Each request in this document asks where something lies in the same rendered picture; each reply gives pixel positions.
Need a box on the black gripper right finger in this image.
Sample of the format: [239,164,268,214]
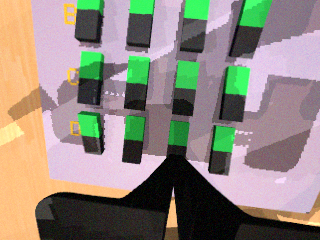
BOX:
[174,155,320,240]

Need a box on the pale lavender switch panel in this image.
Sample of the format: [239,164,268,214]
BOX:
[31,0,320,214]

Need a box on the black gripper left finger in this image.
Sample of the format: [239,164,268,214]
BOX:
[35,154,177,240]

